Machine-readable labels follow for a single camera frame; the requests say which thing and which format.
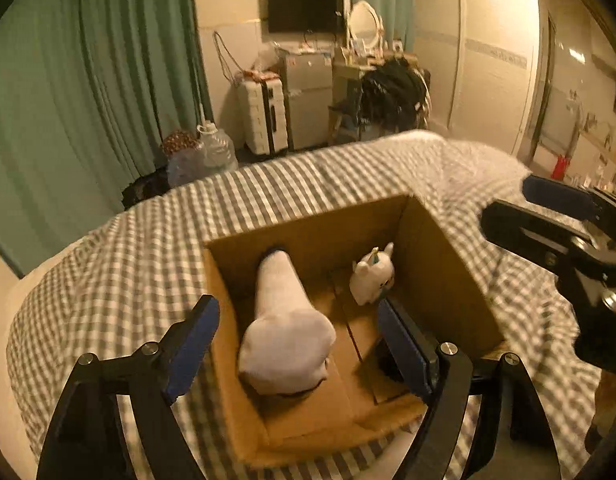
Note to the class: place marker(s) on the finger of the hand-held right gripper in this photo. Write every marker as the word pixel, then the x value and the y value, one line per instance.
pixel 525 235
pixel 557 195

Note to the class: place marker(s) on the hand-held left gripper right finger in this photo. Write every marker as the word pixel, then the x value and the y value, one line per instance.
pixel 401 345

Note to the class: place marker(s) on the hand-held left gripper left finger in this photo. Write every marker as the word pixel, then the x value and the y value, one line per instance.
pixel 192 347

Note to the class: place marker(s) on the white plush toy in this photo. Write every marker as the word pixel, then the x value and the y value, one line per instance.
pixel 370 272

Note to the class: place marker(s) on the brown cardboard box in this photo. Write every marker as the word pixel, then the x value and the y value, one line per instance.
pixel 412 265

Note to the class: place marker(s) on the white sock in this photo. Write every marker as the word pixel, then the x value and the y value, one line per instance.
pixel 283 335

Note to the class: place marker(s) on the small red object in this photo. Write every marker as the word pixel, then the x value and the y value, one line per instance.
pixel 562 166

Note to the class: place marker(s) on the grey checkered blanket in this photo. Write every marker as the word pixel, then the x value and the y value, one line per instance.
pixel 118 270

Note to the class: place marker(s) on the white wardrobe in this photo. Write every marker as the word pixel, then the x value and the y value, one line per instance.
pixel 480 50

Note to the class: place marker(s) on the black bag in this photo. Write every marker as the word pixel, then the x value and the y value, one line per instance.
pixel 145 187

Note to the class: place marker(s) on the bag with patterned top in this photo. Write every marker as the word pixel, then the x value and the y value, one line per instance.
pixel 180 152

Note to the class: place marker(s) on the pile of dark clothes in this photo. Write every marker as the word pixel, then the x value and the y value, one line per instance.
pixel 390 90

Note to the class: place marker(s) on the clear water jug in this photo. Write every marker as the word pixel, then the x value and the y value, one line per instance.
pixel 219 150

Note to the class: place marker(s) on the cluttered dressing table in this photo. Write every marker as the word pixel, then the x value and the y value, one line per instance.
pixel 345 80

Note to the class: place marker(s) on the white suitcase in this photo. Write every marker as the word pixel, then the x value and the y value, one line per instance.
pixel 255 115

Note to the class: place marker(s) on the silver mini fridge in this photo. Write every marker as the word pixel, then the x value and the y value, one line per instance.
pixel 308 95

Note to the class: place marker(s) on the white oval vanity mirror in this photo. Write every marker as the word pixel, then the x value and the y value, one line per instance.
pixel 363 20

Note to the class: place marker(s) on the wide green curtain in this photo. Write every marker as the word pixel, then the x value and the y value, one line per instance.
pixel 73 90

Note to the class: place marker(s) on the black wall television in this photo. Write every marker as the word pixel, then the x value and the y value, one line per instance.
pixel 304 10

